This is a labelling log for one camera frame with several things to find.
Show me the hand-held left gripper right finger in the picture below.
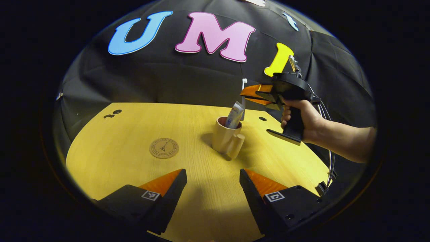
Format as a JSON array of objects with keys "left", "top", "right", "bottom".
[{"left": 239, "top": 169, "right": 325, "bottom": 236}]

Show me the round brown coaster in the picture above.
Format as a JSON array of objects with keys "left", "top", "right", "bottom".
[{"left": 149, "top": 138, "right": 179, "bottom": 159}]

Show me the beige cup with handle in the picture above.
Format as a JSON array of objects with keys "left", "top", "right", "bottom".
[{"left": 212, "top": 116, "right": 245, "bottom": 159}]

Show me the wooden desktop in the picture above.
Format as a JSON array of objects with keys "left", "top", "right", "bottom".
[{"left": 66, "top": 103, "right": 331, "bottom": 242}]

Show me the black cable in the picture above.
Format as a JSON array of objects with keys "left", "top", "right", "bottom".
[{"left": 317, "top": 101, "right": 337, "bottom": 195}]

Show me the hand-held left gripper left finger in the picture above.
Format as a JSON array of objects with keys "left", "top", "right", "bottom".
[{"left": 91, "top": 169, "right": 188, "bottom": 235}]

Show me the black backdrop cloth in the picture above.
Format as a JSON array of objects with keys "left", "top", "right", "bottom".
[{"left": 52, "top": 0, "right": 377, "bottom": 189}]

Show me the light blue toothbrush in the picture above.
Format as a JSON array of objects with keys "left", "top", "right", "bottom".
[{"left": 241, "top": 78, "right": 248, "bottom": 121}]

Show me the white toothpaste tube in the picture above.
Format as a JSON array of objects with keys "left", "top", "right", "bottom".
[{"left": 225, "top": 101, "right": 245, "bottom": 129}]

